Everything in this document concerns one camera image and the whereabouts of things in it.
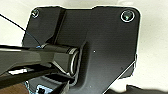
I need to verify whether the blue cable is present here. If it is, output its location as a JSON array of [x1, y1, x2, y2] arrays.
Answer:
[[0, 13, 44, 48]]

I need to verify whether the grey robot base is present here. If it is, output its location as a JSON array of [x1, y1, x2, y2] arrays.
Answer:
[[21, 5, 144, 94]]

